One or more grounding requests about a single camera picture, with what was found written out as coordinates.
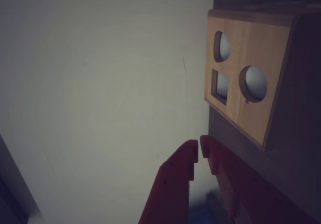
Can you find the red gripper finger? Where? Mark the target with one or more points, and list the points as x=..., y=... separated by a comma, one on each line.
x=173, y=188
x=250, y=199

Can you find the wooden shape sorter box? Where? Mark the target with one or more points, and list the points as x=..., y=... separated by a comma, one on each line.
x=250, y=45

